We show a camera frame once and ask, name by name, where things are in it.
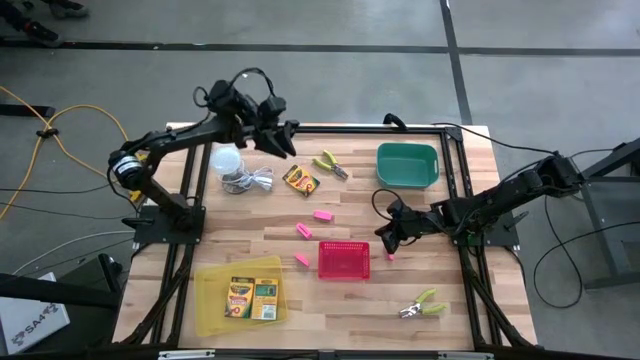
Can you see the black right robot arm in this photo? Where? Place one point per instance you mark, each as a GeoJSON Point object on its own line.
{"type": "Point", "coordinates": [500, 200]}

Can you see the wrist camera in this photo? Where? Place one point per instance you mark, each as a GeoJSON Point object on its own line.
{"type": "Point", "coordinates": [400, 211]}
{"type": "Point", "coordinates": [272, 107]}

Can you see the silver aluminium bracket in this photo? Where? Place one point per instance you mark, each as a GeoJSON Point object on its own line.
{"type": "Point", "coordinates": [185, 355]}
{"type": "Point", "coordinates": [465, 356]}

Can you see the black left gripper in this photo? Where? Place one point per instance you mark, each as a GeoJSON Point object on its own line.
{"type": "Point", "coordinates": [257, 132]}

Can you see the person's shoe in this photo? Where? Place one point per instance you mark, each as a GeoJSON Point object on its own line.
{"type": "Point", "coordinates": [67, 9]}
{"type": "Point", "coordinates": [42, 34]}

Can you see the black floor bar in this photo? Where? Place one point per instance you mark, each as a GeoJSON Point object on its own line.
{"type": "Point", "coordinates": [30, 110]}

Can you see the yellow translucent plastic bin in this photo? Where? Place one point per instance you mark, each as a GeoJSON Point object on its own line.
{"type": "Point", "coordinates": [210, 300]}

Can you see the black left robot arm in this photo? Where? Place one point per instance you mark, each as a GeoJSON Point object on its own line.
{"type": "Point", "coordinates": [170, 137]}

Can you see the white dome lamp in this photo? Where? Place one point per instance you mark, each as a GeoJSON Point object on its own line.
{"type": "Point", "coordinates": [225, 160]}

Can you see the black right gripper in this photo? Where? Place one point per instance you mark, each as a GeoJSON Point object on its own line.
{"type": "Point", "coordinates": [415, 225]}

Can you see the red plastic slotted basket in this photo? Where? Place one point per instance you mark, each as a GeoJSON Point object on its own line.
{"type": "Point", "coordinates": [344, 260]}

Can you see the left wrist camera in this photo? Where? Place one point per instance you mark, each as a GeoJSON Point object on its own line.
{"type": "Point", "coordinates": [272, 107]}

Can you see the pink rubber eraser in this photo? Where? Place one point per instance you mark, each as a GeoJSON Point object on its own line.
{"type": "Point", "coordinates": [303, 230]}
{"type": "Point", "coordinates": [390, 258]}
{"type": "Point", "coordinates": [302, 260]}
{"type": "Point", "coordinates": [323, 215]}

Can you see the black aluminium table frame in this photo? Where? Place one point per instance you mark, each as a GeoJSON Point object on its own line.
{"type": "Point", "coordinates": [370, 129]}

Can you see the yellow green crayon box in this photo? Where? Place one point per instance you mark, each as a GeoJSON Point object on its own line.
{"type": "Point", "coordinates": [265, 300]}
{"type": "Point", "coordinates": [301, 180]}
{"type": "Point", "coordinates": [239, 297]}

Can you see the green plastic bin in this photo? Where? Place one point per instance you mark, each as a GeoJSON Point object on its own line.
{"type": "Point", "coordinates": [407, 167]}

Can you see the black equipment stand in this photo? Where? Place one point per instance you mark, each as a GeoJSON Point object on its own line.
{"type": "Point", "coordinates": [50, 292]}

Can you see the dark metal stand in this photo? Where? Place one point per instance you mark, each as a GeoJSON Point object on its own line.
{"type": "Point", "coordinates": [607, 210]}

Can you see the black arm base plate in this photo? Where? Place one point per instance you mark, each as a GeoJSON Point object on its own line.
{"type": "Point", "coordinates": [150, 232]}
{"type": "Point", "coordinates": [500, 237]}

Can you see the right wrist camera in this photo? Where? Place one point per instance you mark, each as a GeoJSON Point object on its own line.
{"type": "Point", "coordinates": [400, 211]}

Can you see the white printed box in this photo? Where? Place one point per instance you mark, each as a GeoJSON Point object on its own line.
{"type": "Point", "coordinates": [30, 325]}

